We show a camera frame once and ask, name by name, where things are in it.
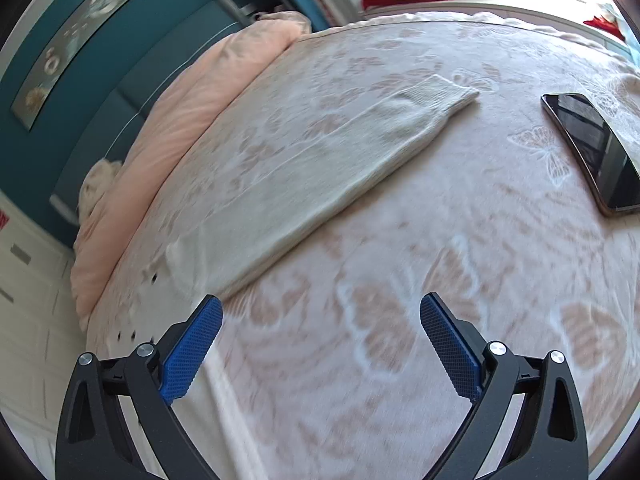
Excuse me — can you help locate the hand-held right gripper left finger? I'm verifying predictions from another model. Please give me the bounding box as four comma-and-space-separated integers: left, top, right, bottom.
55, 294, 224, 480

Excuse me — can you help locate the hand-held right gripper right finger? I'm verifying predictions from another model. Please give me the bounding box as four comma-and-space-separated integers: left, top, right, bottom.
419, 293, 590, 480

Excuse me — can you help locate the beige knit sweater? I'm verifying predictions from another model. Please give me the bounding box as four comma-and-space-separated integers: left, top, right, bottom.
167, 74, 481, 301

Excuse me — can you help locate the pink butterfly print blanket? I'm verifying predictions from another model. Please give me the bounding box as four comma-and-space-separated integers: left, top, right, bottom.
85, 10, 640, 480

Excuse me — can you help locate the white wardrobe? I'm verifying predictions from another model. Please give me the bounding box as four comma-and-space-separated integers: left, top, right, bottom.
0, 190, 88, 436

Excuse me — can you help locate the cream plush pillow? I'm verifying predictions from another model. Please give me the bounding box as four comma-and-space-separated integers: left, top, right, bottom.
77, 159, 123, 226

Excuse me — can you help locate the pink duvet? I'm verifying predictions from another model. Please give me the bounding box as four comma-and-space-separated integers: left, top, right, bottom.
70, 10, 313, 318

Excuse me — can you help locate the black smartphone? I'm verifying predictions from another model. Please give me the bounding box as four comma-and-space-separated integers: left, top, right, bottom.
541, 93, 640, 218

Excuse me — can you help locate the small red cloth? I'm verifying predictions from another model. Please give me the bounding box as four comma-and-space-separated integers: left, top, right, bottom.
584, 15, 626, 42

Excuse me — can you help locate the silver framed wall art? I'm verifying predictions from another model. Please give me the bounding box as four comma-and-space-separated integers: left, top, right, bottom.
11, 0, 153, 131

